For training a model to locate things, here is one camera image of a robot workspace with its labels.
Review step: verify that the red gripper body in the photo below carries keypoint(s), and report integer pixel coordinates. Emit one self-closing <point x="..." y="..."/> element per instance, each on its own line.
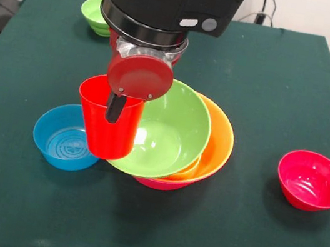
<point x="139" y="76"/>

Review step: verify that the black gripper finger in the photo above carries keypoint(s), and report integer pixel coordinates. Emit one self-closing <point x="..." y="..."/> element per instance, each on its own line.
<point x="115" y="109"/>
<point x="110" y="100"/>

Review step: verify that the red cup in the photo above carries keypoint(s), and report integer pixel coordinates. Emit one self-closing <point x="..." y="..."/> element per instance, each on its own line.
<point x="109" y="133"/>

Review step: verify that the large green bowl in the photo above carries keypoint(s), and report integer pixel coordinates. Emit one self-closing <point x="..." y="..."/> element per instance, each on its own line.
<point x="169" y="137"/>

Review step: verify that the large pink bowl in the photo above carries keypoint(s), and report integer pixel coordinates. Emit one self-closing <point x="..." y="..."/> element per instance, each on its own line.
<point x="158" y="184"/>

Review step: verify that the yellow cup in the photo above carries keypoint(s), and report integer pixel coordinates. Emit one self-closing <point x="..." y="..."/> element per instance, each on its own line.
<point x="191" y="167"/>

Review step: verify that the large orange bowl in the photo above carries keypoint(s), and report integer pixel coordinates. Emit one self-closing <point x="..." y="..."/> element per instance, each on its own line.
<point x="221" y="139"/>

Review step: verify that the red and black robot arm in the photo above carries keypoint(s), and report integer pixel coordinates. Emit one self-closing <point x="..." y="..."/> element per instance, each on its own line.
<point x="172" y="1"/>

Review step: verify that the blue bowl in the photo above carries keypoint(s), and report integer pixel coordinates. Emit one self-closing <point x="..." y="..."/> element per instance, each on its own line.
<point x="54" y="143"/>

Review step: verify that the small green bowl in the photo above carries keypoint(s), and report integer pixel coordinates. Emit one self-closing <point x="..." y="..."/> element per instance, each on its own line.
<point x="91" y="14"/>

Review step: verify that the dark green tablecloth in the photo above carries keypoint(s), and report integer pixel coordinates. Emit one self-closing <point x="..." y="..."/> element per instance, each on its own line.
<point x="148" y="222"/>

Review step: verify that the black power adapter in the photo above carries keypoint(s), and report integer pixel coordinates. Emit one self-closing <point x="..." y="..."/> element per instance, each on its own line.
<point x="260" y="19"/>

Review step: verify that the red bowl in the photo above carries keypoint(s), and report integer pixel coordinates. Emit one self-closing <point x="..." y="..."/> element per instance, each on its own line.
<point x="310" y="182"/>

